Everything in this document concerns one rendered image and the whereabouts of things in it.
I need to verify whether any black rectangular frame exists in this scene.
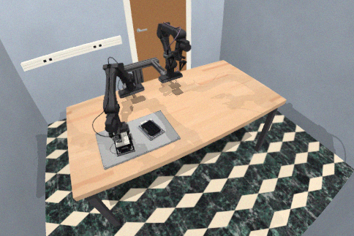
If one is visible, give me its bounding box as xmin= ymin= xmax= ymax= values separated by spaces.
xmin=114 ymin=133 xmax=135 ymax=156

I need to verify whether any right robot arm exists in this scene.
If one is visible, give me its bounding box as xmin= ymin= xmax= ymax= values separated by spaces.
xmin=102 ymin=63 xmax=144 ymax=133

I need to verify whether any white perforated plate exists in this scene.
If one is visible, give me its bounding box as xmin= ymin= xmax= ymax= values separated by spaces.
xmin=116 ymin=132 xmax=130 ymax=147

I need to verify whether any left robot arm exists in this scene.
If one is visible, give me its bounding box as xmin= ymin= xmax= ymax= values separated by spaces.
xmin=157 ymin=22 xmax=191 ymax=81

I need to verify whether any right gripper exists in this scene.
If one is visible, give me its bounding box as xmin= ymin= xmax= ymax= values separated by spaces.
xmin=108 ymin=120 xmax=130 ymax=140

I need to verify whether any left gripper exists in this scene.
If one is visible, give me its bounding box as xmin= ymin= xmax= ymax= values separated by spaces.
xmin=165 ymin=47 xmax=187 ymax=71

